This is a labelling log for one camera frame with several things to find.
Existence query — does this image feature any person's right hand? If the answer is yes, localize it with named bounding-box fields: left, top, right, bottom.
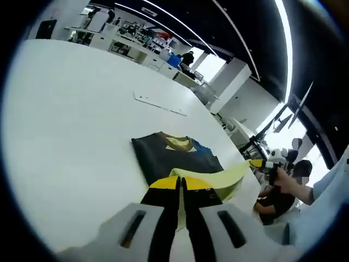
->
left=274, top=166, right=291, bottom=189

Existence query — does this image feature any tall white box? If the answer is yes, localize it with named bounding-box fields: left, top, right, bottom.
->
left=89, top=10, right=109, bottom=31

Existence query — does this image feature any yellow long-sleeve garment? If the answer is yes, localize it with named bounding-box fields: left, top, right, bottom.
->
left=131, top=131, right=252, bottom=232

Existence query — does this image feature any white template sheet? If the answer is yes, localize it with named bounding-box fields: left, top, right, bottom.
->
left=133, top=90, right=188, bottom=117

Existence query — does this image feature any blue storage bin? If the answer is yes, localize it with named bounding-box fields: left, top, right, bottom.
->
left=167, top=53, right=183, bottom=67

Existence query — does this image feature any long white workbench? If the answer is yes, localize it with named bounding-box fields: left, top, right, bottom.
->
left=65, top=24, right=204, bottom=88

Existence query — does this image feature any white office chair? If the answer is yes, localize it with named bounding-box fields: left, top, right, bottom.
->
left=194, top=81, right=220, bottom=106

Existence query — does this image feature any black stand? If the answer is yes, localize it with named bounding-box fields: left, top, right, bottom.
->
left=239, top=105, right=290, bottom=158

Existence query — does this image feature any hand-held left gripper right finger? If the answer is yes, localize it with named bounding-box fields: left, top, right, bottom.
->
left=181, top=177, right=276, bottom=262

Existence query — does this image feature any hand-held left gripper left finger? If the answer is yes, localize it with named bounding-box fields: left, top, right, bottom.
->
left=58, top=176, right=182, bottom=262

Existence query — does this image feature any person's light blue clothing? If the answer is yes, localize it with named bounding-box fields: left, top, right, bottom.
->
left=286, top=146, right=349, bottom=251

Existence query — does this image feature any black cabinet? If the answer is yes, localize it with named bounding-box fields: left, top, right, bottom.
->
left=35, top=19, right=58, bottom=40

